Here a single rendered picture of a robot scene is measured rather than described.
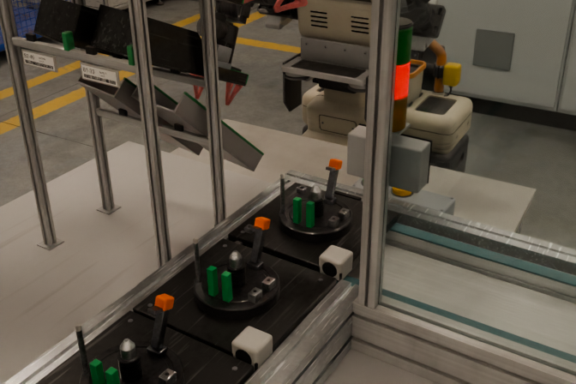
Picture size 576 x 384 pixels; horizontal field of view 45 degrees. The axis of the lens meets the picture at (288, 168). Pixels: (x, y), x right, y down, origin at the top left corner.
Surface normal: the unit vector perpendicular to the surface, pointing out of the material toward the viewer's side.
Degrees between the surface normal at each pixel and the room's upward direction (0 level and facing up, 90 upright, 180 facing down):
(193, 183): 0
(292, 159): 0
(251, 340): 0
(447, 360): 90
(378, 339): 90
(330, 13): 98
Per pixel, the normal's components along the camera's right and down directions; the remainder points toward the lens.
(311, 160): -0.01, -0.89
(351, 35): -0.49, 0.52
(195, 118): 0.74, 0.30
